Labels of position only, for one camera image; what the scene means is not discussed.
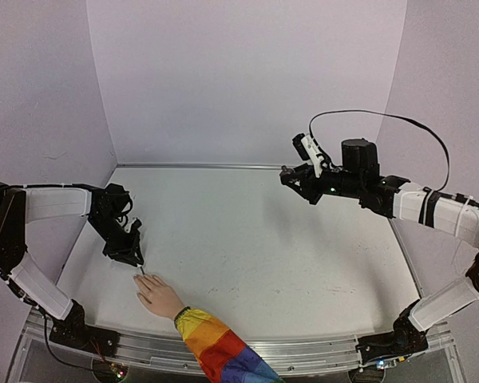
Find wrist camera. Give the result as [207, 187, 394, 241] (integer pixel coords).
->
[124, 218, 142, 235]
[292, 133, 331, 178]

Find aluminium front rail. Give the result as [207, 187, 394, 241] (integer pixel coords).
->
[24, 307, 454, 382]

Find left base black cable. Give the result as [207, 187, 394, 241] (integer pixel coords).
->
[43, 314, 117, 372]

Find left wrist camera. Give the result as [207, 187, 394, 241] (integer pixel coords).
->
[124, 218, 142, 235]

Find right black camera cable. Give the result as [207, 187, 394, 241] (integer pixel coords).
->
[308, 111, 450, 192]

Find rainbow sleeve forearm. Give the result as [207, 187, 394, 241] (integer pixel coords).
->
[174, 306, 283, 383]

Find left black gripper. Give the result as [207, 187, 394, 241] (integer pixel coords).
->
[89, 214, 144, 267]

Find rear table edge rail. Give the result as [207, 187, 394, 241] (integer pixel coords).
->
[109, 163, 300, 179]

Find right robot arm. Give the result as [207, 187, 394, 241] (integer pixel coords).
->
[280, 133, 479, 333]

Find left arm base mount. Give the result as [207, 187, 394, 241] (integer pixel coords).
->
[49, 300, 120, 357]

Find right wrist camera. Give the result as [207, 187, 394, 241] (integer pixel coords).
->
[292, 133, 331, 178]

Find mannequin hand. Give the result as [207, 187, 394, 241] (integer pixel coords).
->
[133, 274, 185, 321]

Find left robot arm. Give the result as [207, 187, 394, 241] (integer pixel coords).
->
[0, 182, 144, 349]

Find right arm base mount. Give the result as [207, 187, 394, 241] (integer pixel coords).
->
[355, 307, 428, 365]

